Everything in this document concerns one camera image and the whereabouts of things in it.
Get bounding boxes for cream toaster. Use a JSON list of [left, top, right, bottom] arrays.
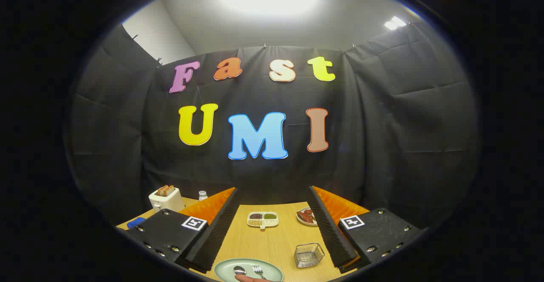
[[149, 185, 185, 212]]

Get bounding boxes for metal wire basket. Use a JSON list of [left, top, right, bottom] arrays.
[[294, 243, 326, 269]]

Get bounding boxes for white plate of food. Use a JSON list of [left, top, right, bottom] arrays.
[[296, 207, 318, 226]]

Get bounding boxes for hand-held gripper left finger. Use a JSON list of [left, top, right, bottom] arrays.
[[126, 187, 241, 274]]

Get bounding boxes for small ceiling light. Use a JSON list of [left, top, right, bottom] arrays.
[[384, 16, 408, 31]]

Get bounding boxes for green plate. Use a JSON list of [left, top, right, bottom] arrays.
[[213, 258, 284, 282]]

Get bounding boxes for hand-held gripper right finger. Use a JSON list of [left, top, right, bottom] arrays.
[[307, 186, 423, 274]]

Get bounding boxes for white divided dish with beans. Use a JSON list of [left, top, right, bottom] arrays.
[[247, 211, 279, 231]]

